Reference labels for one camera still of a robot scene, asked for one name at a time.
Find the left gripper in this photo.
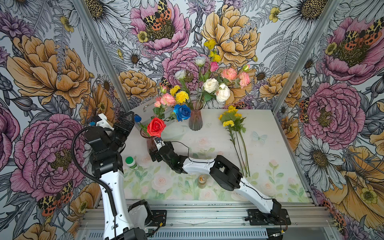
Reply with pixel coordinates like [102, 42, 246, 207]
[109, 111, 136, 151]

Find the ribbed glass vase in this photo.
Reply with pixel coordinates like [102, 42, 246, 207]
[189, 101, 203, 131]
[140, 129, 158, 155]

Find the yellow carnation stem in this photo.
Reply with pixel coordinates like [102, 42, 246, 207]
[223, 118, 250, 177]

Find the large sunflower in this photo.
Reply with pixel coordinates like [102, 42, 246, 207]
[219, 106, 246, 133]

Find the yellow ranunculus flower stem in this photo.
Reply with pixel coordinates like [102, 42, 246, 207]
[240, 132, 251, 177]

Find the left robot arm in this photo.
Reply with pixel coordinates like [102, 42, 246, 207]
[85, 112, 147, 240]

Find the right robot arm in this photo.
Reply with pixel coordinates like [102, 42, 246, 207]
[148, 138, 282, 224]

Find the small blue rosebud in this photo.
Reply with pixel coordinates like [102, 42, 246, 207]
[134, 114, 142, 123]

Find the grey metal case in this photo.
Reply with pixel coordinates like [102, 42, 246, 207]
[132, 98, 156, 122]

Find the red rose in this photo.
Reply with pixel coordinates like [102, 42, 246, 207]
[147, 118, 166, 138]

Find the green cap white bottle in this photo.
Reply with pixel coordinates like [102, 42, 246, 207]
[125, 157, 139, 172]

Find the blue rose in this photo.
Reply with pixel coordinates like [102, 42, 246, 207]
[169, 105, 191, 122]

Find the small glass spice jar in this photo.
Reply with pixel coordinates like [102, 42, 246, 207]
[197, 175, 207, 189]

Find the pink carnation stem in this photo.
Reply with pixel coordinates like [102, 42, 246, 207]
[153, 87, 176, 122]

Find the white rose bunch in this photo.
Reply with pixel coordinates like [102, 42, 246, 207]
[170, 53, 230, 109]

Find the floral table mat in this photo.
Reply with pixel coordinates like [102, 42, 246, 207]
[119, 143, 310, 203]

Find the pink rose bunch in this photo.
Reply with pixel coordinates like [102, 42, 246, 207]
[213, 65, 251, 89]

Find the small yellow wildflower sprig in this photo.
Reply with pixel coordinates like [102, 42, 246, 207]
[204, 40, 222, 63]

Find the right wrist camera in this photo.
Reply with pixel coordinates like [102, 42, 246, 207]
[154, 137, 165, 151]

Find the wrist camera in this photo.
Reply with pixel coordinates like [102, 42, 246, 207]
[154, 137, 165, 151]
[88, 114, 114, 131]

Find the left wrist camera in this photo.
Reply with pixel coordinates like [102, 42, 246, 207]
[88, 114, 114, 131]

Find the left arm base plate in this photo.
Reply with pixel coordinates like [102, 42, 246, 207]
[145, 210, 167, 228]

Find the aluminium rail frame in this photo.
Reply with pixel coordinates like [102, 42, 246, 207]
[74, 199, 340, 240]

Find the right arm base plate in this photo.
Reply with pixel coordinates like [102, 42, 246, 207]
[245, 209, 292, 226]

